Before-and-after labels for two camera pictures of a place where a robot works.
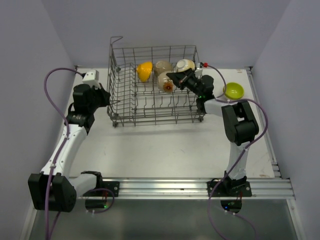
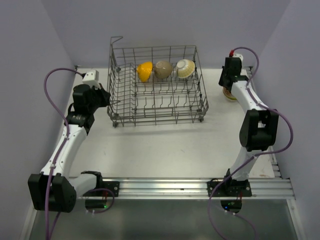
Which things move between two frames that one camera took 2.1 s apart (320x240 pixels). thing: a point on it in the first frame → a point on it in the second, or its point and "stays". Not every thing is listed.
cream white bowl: (183, 65) stays
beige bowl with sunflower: (165, 83) → (227, 92)
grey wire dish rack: (141, 92) stays
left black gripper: (105, 95) stays
